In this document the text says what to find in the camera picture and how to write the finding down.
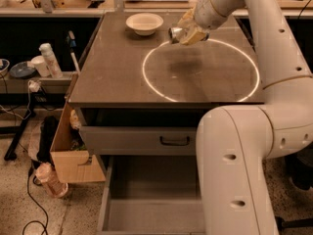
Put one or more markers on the black desk leg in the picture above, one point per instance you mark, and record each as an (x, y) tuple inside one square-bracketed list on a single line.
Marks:
[(17, 131)]

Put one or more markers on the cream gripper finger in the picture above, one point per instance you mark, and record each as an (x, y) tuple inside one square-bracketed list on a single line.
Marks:
[(187, 20), (192, 35)]

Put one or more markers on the open middle grey drawer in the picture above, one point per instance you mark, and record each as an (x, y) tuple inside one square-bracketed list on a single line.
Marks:
[(151, 195)]

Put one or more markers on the white spray bottle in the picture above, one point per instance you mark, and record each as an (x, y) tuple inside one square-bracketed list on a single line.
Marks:
[(50, 60)]

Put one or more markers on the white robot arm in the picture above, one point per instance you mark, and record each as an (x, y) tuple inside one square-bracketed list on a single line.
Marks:
[(233, 141)]

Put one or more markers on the black office chair base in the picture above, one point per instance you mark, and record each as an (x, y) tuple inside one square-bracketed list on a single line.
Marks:
[(300, 223)]

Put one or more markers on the white paper cup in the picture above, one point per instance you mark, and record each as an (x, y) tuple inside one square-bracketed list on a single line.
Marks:
[(41, 66)]

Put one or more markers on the white bowl at left edge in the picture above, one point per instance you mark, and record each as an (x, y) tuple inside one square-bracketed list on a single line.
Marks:
[(4, 65)]

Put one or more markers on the crushed silver redbull can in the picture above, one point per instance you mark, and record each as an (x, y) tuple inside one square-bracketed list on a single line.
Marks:
[(177, 34)]

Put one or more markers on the grey drawer cabinet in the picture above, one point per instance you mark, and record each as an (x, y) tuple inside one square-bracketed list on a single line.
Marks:
[(133, 81)]

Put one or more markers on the pink plastic bottle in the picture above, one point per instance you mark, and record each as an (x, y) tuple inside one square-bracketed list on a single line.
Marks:
[(50, 181)]

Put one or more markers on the dark blue plate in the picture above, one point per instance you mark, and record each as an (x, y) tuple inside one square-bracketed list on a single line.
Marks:
[(23, 70)]

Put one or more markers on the cardboard box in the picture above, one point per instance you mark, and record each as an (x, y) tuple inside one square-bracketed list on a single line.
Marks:
[(72, 161)]

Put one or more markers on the upper grey drawer with handle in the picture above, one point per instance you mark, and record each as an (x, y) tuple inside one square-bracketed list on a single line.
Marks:
[(139, 141)]

